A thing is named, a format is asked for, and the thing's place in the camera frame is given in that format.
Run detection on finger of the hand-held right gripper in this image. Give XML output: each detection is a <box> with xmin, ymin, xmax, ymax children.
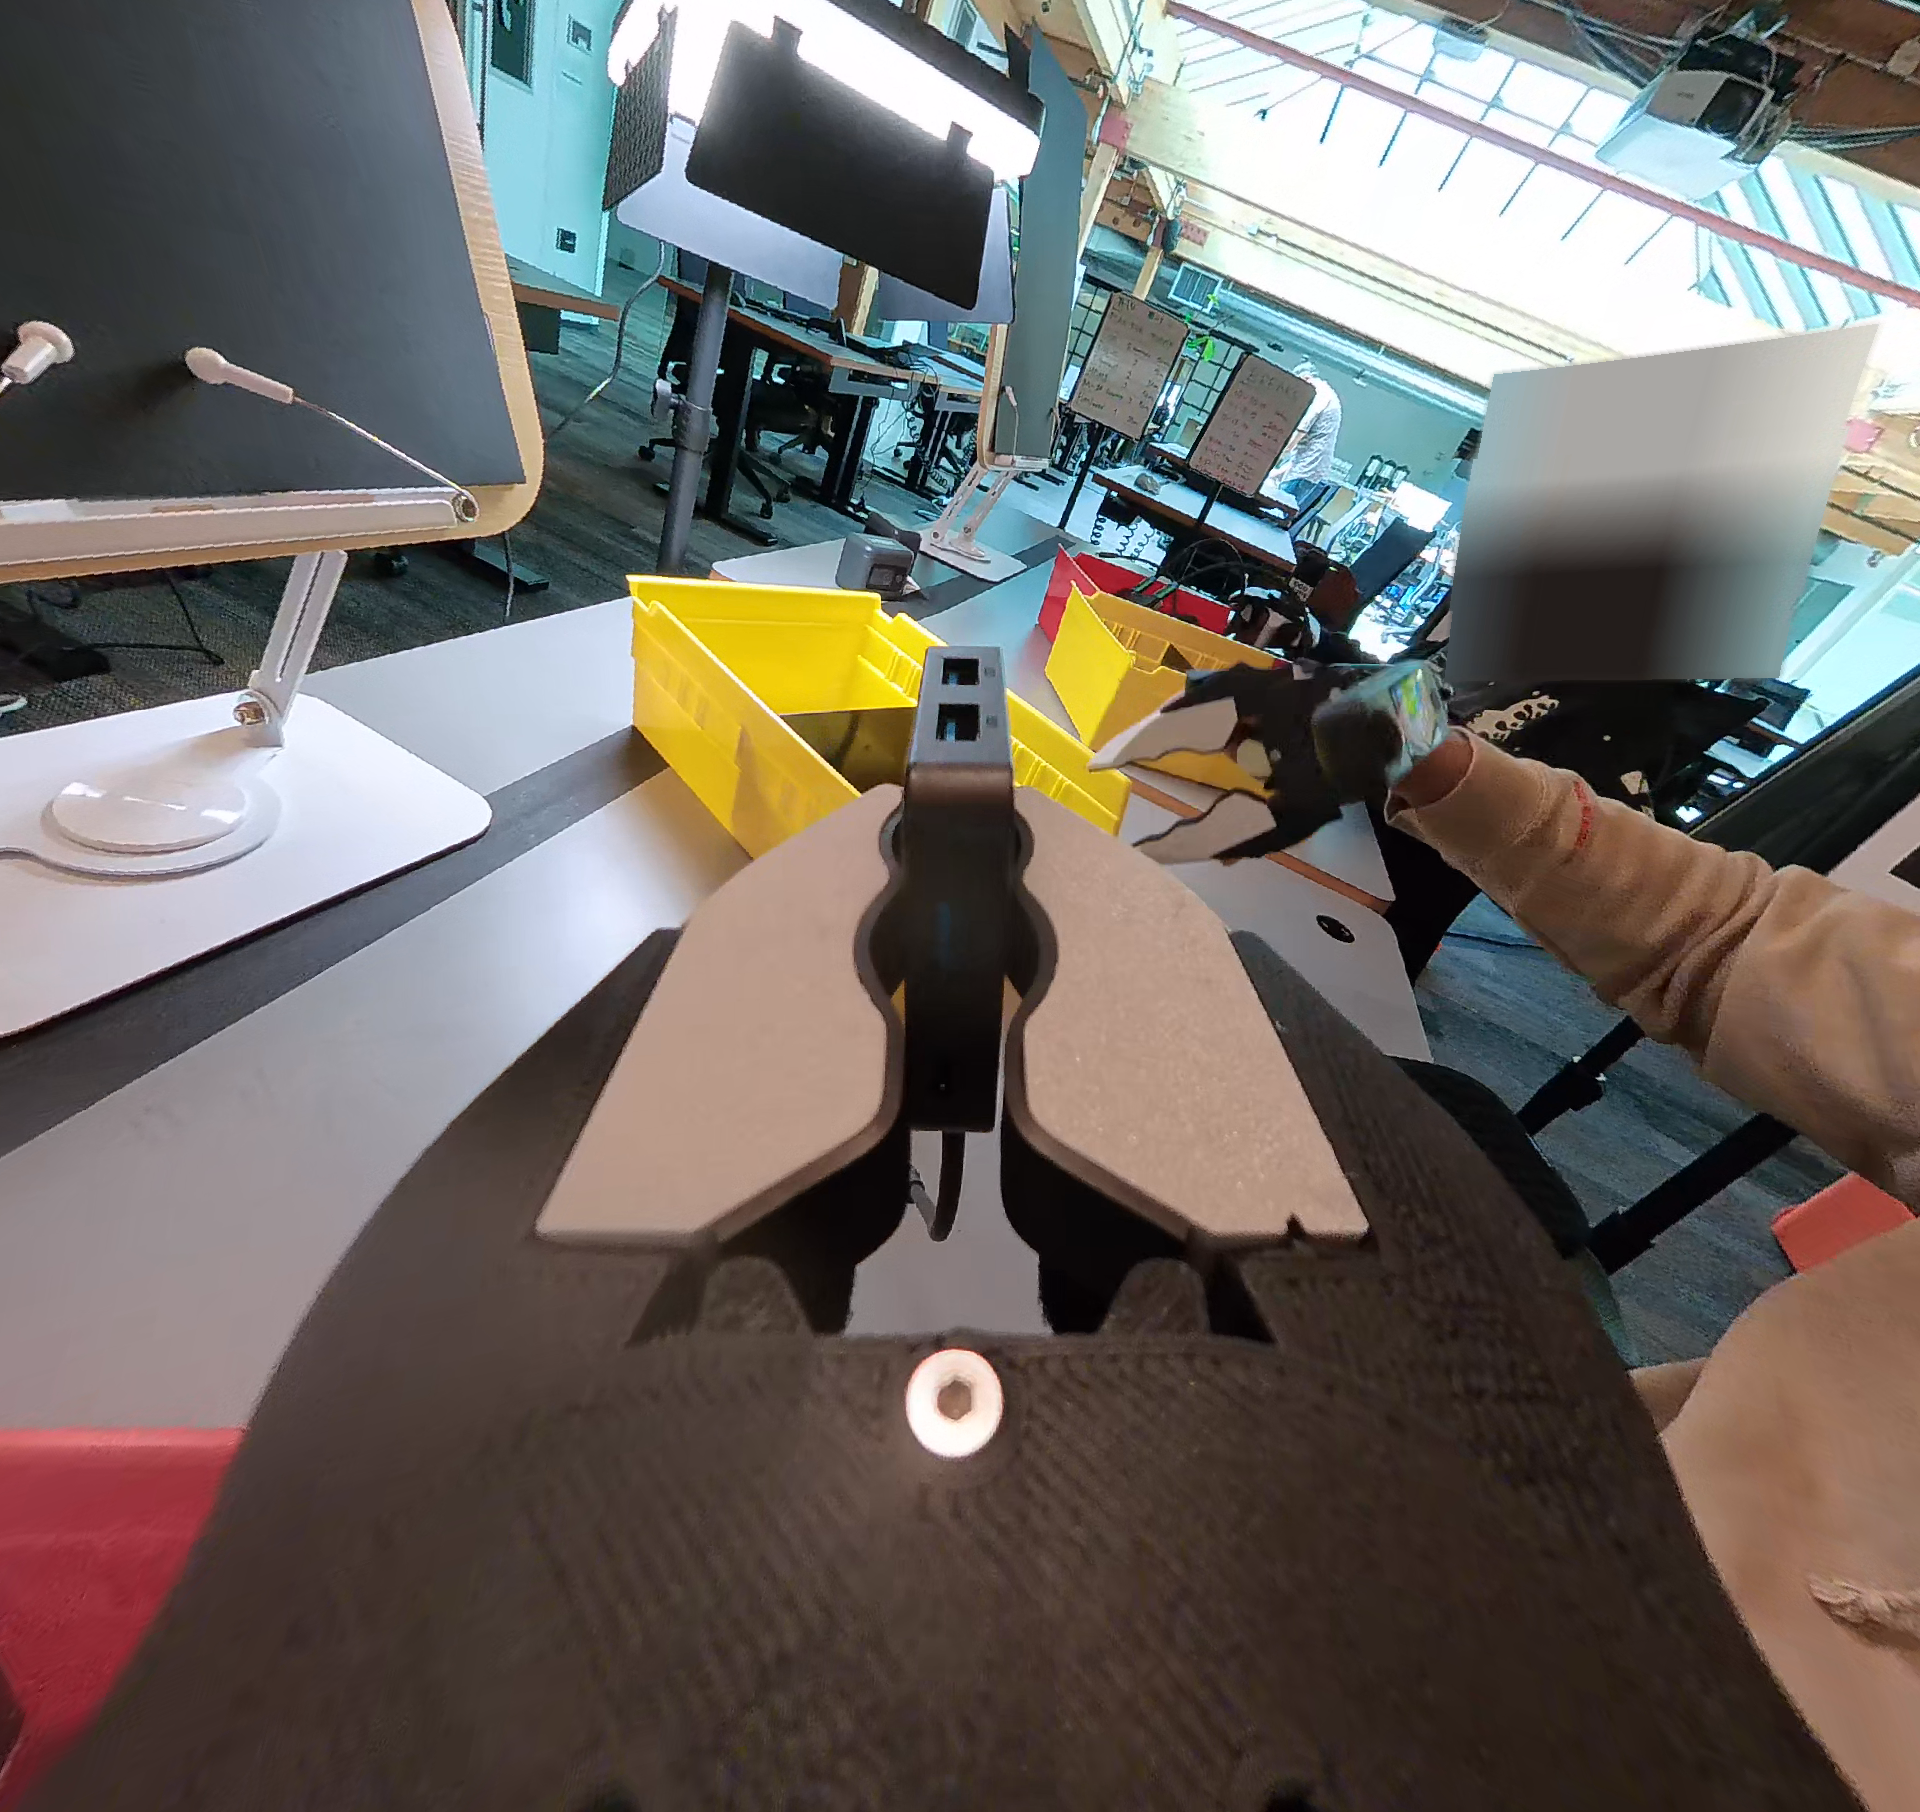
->
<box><xmin>1084</xmin><ymin>670</ymin><xmax>1280</xmax><ymax>779</ymax></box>
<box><xmin>1121</xmin><ymin>784</ymin><xmax>1294</xmax><ymax>869</ymax></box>

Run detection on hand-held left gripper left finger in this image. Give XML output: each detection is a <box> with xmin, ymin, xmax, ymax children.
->
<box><xmin>532</xmin><ymin>784</ymin><xmax>913</xmax><ymax>1251</ymax></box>

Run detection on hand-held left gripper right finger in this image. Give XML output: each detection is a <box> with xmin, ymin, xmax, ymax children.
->
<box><xmin>1002</xmin><ymin>795</ymin><xmax>1372</xmax><ymax>1256</ymax></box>

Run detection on grey usb hub blue ports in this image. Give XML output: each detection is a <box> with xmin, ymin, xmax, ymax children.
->
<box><xmin>900</xmin><ymin>646</ymin><xmax>1021</xmax><ymax>1243</ymax></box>

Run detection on yellow plastic bin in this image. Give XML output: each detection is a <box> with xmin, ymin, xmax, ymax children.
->
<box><xmin>626</xmin><ymin>575</ymin><xmax>1134</xmax><ymax>861</ymax></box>
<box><xmin>1040</xmin><ymin>584</ymin><xmax>1290</xmax><ymax>795</ymax></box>

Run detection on red plastic bin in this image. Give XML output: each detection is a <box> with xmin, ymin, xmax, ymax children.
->
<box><xmin>0</xmin><ymin>1426</ymin><xmax>248</xmax><ymax>1771</ymax></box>
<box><xmin>1038</xmin><ymin>547</ymin><xmax>1246</xmax><ymax>644</ymax></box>

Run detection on person's right forearm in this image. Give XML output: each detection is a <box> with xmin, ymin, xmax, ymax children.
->
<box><xmin>1396</xmin><ymin>732</ymin><xmax>1920</xmax><ymax>1199</ymax></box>

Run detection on easel whiteboard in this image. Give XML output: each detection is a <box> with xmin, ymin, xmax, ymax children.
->
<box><xmin>1186</xmin><ymin>350</ymin><xmax>1319</xmax><ymax>498</ymax></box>
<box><xmin>1067</xmin><ymin>290</ymin><xmax>1195</xmax><ymax>439</ymax></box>

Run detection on black bin divider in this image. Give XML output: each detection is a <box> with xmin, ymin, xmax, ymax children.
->
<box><xmin>779</xmin><ymin>702</ymin><xmax>917</xmax><ymax>795</ymax></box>

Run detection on black chair armrest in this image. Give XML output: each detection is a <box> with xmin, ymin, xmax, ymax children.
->
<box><xmin>1396</xmin><ymin>1054</ymin><xmax>1594</xmax><ymax>1268</ymax></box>

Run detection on black stand legs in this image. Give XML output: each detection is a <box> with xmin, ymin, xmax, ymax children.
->
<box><xmin>1516</xmin><ymin>1002</ymin><xmax>1801</xmax><ymax>1277</ymax></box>

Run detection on white desk stand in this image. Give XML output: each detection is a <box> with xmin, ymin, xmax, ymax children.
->
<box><xmin>0</xmin><ymin>319</ymin><xmax>493</xmax><ymax>1040</ymax></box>

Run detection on grey board on stand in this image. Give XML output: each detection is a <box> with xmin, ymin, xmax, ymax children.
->
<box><xmin>916</xmin><ymin>23</ymin><xmax>1092</xmax><ymax>572</ymax></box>

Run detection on wooden top office desk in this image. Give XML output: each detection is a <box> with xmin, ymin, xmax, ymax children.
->
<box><xmin>501</xmin><ymin>259</ymin><xmax>622</xmax><ymax>361</ymax></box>
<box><xmin>660</xmin><ymin>273</ymin><xmax>999</xmax><ymax>524</ymax></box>

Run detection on red floor object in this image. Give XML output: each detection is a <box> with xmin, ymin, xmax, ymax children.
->
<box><xmin>1774</xmin><ymin>1173</ymin><xmax>1920</xmax><ymax>1276</ymax></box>

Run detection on white ceiling projector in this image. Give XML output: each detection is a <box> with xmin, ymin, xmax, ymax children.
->
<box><xmin>1594</xmin><ymin>19</ymin><xmax>1801</xmax><ymax>200</ymax></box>

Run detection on person in beige hoodie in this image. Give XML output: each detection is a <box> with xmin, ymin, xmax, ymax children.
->
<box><xmin>1627</xmin><ymin>1212</ymin><xmax>1920</xmax><ymax>1812</ymax></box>

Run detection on black board wooden edge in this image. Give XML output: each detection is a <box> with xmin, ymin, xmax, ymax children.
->
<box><xmin>0</xmin><ymin>0</ymin><xmax>545</xmax><ymax>584</ymax></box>

